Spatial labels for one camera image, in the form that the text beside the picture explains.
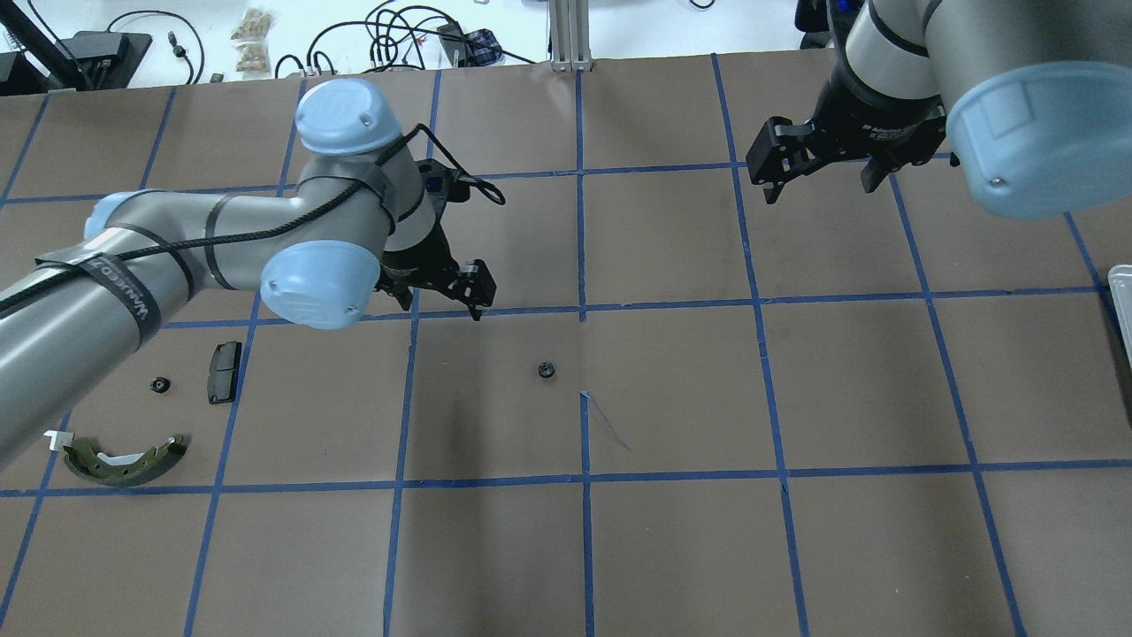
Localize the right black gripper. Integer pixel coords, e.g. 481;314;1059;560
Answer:
746;75;945;204

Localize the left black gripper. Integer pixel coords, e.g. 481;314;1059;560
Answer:
376;226;497;322

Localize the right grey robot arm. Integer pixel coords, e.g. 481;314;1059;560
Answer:
746;1;1131;219

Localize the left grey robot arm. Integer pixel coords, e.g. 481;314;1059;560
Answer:
1;78;506;466

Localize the black brake pad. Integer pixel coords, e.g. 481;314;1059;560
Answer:
206;342;243;404

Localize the olive brake shoe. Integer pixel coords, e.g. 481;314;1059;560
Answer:
62;434;190;488

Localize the white curved plastic part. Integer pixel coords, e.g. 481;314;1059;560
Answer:
43;430;74;451

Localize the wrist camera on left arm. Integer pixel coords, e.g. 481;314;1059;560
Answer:
417;158;507;206

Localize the aluminium frame post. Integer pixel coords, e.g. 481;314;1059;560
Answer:
547;0;593;74

